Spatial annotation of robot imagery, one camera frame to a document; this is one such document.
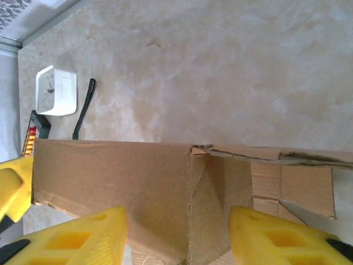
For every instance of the white square container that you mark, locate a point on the white square container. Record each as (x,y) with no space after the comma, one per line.
(63,91)

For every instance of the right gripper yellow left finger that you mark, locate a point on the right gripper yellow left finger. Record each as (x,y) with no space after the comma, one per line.
(110,234)

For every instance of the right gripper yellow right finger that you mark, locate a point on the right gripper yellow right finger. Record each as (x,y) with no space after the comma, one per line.
(248,234)

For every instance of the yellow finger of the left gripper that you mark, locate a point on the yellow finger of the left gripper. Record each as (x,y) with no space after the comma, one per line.
(16,198)

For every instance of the black board with orange connectors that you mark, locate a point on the black board with orange connectors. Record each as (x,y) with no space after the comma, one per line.
(38,129)

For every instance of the brown cardboard mailer box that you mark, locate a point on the brown cardboard mailer box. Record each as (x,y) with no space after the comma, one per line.
(110,176)

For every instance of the aluminium frame rail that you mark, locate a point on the aluminium frame rail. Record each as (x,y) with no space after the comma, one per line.
(49,25)

